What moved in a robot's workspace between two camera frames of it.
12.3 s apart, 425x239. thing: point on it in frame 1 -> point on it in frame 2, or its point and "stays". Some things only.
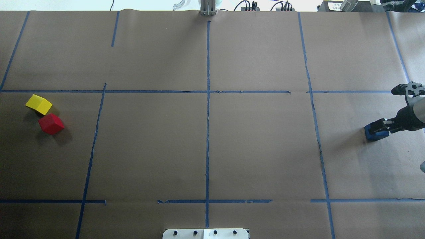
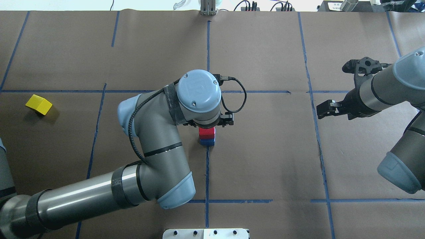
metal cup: [348, 5] stays
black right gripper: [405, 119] -> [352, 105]
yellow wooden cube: [40, 104] stays
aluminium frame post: [208, 7] stays
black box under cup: [361, 6] stays
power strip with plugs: [254, 7] stays
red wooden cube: [51, 124] -> [207, 133]
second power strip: [279, 9] stays
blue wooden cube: [376, 136] -> [208, 142]
